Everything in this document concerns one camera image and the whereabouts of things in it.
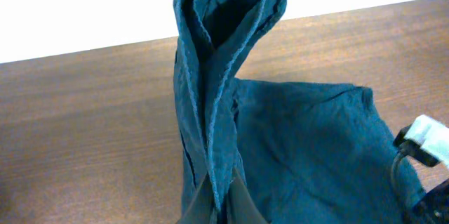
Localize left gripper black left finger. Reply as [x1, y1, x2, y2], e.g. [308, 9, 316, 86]
[177, 174, 215, 224]

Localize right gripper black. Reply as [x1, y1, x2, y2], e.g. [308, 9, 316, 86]
[391, 125, 448, 224]

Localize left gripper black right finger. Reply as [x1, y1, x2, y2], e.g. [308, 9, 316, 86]
[226, 168, 269, 224]

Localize dark blue shorts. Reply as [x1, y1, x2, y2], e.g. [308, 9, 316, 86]
[173, 0, 425, 223]

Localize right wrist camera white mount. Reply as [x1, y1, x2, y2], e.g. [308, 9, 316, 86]
[404, 114, 448, 169]

